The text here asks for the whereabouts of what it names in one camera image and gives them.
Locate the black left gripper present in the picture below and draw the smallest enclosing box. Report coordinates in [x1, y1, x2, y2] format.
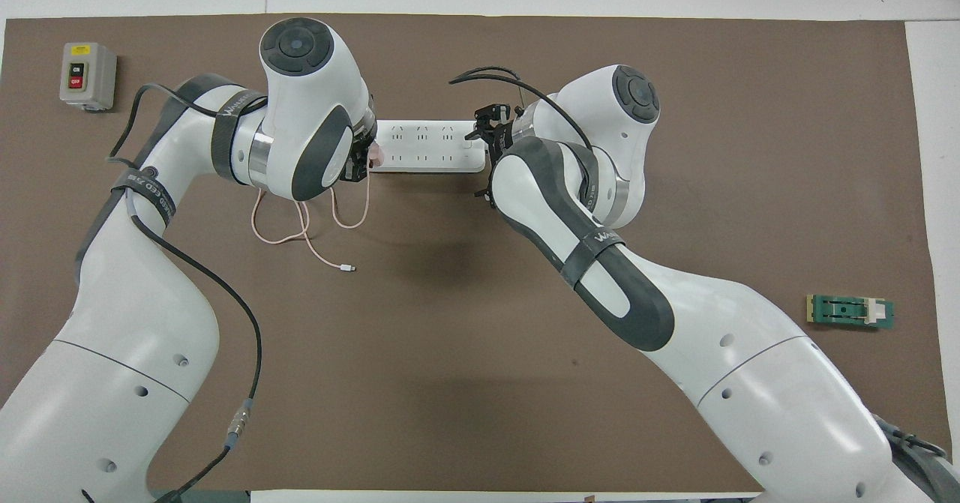
[345, 124, 378, 183]

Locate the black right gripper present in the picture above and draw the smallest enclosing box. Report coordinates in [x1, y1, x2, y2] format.
[472, 104, 526, 204]

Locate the white power strip with cord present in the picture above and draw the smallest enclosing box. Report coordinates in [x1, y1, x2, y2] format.
[373, 119, 487, 174]

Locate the pink charging cable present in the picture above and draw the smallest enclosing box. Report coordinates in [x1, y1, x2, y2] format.
[251, 166, 370, 273]

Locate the brown table mat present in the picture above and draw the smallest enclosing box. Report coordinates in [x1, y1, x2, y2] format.
[0, 14, 935, 498]

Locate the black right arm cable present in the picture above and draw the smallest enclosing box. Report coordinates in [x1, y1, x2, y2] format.
[448, 67, 593, 151]

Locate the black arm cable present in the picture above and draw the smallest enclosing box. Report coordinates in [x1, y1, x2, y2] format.
[448, 67, 593, 151]
[105, 82, 263, 503]

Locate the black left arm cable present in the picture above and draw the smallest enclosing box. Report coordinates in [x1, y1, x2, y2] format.
[105, 82, 263, 503]

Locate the grey push button switch box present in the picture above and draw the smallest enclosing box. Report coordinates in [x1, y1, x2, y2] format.
[59, 42, 118, 111]

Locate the green knife switch yellow base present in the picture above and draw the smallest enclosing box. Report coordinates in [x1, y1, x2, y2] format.
[806, 294, 896, 331]

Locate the grey cable bundle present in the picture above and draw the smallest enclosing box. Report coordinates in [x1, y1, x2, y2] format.
[872, 413, 960, 489]

